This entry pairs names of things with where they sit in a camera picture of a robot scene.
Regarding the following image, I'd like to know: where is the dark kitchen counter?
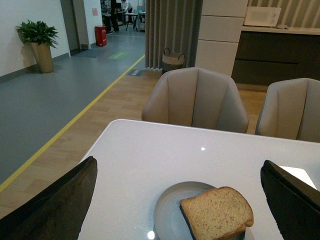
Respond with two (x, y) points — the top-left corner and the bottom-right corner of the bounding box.
(231, 31), (320, 86)

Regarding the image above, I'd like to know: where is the person in dark clothes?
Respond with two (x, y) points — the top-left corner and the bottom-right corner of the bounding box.
(103, 0), (120, 33)

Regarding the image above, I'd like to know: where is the beige chair on left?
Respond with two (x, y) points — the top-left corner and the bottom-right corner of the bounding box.
(141, 67), (249, 134)

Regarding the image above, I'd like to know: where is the beige chair on right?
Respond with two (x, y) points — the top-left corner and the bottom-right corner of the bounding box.
(255, 78), (320, 143)

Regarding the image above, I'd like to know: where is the white tall cabinet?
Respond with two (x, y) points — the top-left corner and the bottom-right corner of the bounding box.
(195, 0), (248, 76)

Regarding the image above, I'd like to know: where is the grey round plate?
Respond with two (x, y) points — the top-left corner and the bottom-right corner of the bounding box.
(153, 181), (247, 240)

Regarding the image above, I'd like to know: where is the slice of brown bread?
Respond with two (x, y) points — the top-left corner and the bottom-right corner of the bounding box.
(179, 186), (254, 240)

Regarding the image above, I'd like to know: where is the white microwave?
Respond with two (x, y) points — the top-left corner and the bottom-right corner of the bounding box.
(243, 6), (282, 27)

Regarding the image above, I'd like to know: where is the grey floor mat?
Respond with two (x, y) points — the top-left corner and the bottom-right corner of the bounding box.
(126, 69), (145, 77)

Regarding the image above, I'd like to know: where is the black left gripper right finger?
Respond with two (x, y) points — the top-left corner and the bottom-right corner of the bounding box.
(260, 160), (320, 240)

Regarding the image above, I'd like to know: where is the person in white shirt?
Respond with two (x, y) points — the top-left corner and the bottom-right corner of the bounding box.
(121, 0), (133, 23)

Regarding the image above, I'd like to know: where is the red bin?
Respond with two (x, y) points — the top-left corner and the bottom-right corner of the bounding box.
(94, 25), (107, 47)

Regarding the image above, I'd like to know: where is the woven laundry basket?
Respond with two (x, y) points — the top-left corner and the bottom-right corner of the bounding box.
(162, 47), (186, 74)

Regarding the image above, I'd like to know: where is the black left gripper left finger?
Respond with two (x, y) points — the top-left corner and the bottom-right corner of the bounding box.
(0, 156), (98, 240)

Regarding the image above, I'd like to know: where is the beige chair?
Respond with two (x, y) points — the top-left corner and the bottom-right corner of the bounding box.
(255, 78), (320, 143)
(141, 67), (249, 134)

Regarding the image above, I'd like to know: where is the green potted plant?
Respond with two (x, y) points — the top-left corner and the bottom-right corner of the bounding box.
(16, 19), (58, 74)

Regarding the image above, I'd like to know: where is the distant folding table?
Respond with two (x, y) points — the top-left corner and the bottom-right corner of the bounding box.
(123, 11), (146, 32)

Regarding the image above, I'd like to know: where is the grey curtain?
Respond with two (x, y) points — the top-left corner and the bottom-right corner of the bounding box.
(145, 0), (203, 69)

